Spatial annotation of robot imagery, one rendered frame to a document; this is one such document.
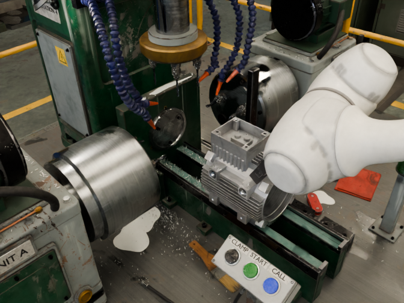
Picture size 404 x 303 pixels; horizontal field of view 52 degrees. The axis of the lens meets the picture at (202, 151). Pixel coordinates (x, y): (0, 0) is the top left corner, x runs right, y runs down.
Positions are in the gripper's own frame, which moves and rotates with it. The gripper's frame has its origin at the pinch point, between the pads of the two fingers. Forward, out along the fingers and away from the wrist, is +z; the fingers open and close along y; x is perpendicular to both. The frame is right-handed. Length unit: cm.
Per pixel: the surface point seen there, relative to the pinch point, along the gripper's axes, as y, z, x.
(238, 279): 22.4, -0.8, 14.5
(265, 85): -31.8, 10.4, -21.7
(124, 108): 7.7, 19.3, -39.0
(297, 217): -11.0, 14.3, 14.8
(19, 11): -142, 346, -374
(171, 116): -7.6, 25.9, -32.7
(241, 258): 19.4, -1.5, 11.9
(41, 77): -73, 252, -211
